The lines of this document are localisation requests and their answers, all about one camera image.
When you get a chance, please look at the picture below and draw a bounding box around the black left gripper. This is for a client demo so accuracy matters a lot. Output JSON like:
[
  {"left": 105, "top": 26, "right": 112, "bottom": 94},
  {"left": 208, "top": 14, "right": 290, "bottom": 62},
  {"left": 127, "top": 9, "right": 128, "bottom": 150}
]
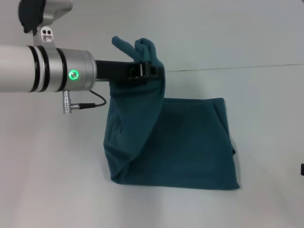
[{"left": 94, "top": 59, "right": 165, "bottom": 82}]

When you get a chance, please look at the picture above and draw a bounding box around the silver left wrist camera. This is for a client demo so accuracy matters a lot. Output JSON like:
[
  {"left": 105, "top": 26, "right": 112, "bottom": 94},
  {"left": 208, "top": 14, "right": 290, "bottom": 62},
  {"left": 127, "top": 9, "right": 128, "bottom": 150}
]
[{"left": 18, "top": 0, "right": 75, "bottom": 52}]

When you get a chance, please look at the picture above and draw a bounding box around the teal printed t-shirt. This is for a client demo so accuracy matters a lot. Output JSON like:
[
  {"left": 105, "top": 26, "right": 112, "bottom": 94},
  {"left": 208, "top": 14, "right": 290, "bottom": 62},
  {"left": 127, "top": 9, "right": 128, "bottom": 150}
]
[{"left": 103, "top": 35, "right": 240, "bottom": 191}]

